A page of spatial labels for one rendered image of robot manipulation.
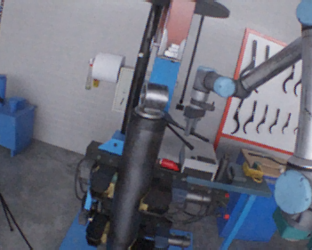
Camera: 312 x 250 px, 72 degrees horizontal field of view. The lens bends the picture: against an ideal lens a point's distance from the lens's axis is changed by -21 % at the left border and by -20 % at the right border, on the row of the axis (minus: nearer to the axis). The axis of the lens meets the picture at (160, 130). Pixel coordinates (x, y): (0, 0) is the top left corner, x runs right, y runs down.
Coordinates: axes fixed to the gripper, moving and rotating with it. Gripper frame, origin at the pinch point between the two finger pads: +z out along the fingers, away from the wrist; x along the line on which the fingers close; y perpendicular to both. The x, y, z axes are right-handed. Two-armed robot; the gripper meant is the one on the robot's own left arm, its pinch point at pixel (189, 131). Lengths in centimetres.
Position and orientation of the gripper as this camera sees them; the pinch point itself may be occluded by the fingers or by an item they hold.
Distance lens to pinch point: 133.4
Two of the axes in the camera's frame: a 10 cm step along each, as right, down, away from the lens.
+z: -2.4, 9.1, 3.4
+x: -6.3, 1.2, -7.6
